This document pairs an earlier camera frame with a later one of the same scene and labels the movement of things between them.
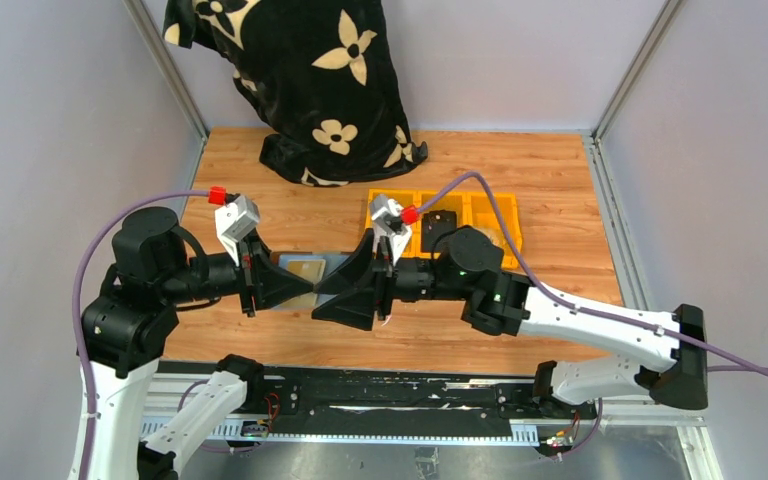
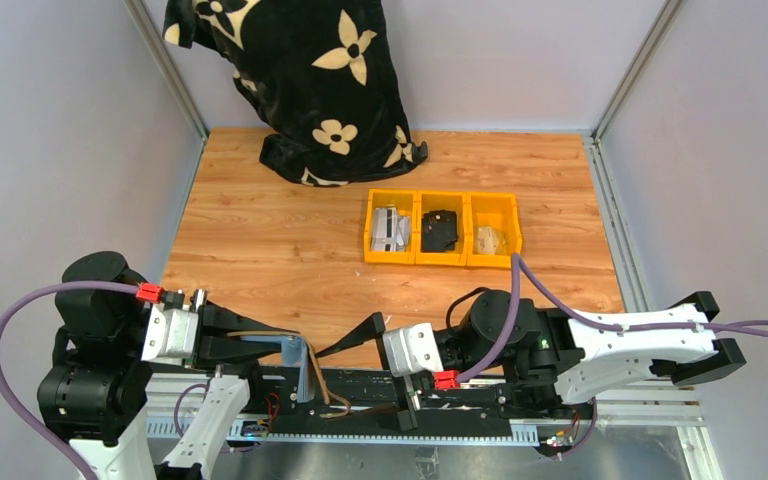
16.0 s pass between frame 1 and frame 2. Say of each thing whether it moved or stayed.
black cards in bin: stayed
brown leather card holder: moved
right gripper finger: moved
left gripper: moved
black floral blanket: stayed
